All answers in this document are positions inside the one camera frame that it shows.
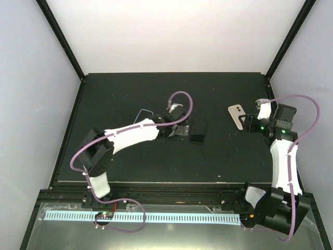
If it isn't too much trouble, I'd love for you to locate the right black frame post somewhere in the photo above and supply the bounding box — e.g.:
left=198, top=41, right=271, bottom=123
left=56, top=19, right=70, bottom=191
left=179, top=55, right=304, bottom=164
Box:
left=265, top=0, right=317, bottom=79

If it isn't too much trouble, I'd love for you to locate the black frame post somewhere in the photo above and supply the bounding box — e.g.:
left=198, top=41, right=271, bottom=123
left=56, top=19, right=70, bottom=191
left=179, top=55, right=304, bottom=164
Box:
left=36, top=0, right=85, bottom=80
left=265, top=0, right=317, bottom=79

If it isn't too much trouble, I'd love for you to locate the phone in blue case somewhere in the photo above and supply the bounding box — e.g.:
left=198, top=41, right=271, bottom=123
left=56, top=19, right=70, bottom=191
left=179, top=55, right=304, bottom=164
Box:
left=133, top=109, right=153, bottom=124

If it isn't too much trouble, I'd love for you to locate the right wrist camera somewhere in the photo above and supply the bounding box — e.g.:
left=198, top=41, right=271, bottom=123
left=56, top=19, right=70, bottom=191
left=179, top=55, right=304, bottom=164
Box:
left=256, top=98, right=272, bottom=120

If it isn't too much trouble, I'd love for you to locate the left black frame post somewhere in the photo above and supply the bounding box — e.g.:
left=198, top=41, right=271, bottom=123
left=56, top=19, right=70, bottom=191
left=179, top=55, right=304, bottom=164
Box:
left=36, top=0, right=85, bottom=80

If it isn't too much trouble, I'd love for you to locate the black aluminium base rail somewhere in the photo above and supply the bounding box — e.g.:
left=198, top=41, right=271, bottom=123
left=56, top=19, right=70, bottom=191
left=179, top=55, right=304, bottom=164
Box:
left=36, top=183, right=254, bottom=212

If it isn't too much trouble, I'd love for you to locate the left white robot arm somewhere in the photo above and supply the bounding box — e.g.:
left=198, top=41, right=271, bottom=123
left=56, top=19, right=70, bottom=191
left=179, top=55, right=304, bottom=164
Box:
left=77, top=104, right=188, bottom=208

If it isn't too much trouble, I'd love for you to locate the black foam table mat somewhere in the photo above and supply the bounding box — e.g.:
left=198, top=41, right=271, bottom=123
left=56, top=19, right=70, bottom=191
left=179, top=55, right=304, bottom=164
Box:
left=55, top=72, right=273, bottom=186

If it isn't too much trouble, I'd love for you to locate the right circuit board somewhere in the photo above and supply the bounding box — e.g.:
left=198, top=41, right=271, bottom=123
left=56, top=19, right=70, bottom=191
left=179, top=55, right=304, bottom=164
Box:
left=240, top=214, right=254, bottom=222

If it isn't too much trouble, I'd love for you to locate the white slotted cable duct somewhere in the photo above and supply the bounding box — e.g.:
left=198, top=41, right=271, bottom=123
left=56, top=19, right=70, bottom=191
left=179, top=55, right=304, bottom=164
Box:
left=44, top=210, right=241, bottom=226

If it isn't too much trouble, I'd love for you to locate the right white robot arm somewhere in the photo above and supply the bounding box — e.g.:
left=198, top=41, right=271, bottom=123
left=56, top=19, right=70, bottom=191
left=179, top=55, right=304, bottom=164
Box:
left=236, top=103, right=311, bottom=236

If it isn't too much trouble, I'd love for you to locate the bare black phone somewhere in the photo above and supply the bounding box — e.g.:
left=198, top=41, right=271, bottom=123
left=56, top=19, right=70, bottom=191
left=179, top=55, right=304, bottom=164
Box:
left=189, top=119, right=206, bottom=144

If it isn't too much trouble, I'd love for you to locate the circuit board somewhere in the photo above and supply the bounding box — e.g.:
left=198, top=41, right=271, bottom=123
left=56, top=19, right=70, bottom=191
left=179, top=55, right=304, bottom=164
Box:
left=240, top=214, right=254, bottom=222
left=95, top=211, right=113, bottom=220

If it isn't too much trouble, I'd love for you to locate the left circuit board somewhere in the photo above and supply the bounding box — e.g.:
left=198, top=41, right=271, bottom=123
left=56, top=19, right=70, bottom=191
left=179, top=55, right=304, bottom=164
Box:
left=95, top=211, right=113, bottom=220

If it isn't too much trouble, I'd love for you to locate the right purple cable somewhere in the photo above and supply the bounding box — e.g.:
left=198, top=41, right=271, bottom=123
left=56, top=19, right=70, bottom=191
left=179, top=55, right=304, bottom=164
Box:
left=240, top=94, right=321, bottom=243

